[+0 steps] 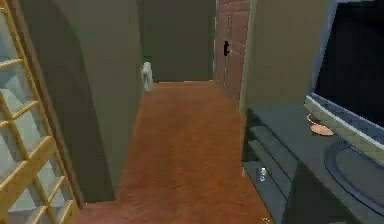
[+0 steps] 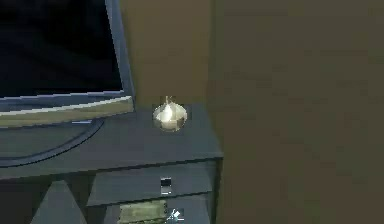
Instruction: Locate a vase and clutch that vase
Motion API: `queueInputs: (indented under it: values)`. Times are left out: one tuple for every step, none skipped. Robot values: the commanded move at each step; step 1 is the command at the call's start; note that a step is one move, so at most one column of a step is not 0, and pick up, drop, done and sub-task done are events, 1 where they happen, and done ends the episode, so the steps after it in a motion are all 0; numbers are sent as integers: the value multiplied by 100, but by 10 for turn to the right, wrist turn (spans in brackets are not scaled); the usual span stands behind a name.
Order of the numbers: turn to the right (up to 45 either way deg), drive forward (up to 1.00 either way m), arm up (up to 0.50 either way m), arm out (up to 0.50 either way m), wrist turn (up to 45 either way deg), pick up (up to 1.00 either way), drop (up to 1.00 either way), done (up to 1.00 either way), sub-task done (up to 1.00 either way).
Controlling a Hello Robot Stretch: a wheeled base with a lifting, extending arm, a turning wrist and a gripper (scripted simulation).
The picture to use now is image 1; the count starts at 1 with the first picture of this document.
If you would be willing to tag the white dog figurine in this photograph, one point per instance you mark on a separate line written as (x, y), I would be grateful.
(147, 76)

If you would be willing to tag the reddish brown room door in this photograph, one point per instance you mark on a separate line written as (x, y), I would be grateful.
(233, 50)

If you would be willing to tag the small clear glass bottle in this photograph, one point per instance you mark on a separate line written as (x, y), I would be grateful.
(263, 174)

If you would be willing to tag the dark grey television stand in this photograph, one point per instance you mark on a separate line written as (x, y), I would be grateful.
(300, 166)

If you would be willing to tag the tan flat dish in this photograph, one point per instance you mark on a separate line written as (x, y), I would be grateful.
(320, 129)

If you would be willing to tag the grey television set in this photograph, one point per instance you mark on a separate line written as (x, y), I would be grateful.
(353, 86)

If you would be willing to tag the yellow framed glass door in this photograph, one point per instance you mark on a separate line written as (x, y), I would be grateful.
(30, 156)

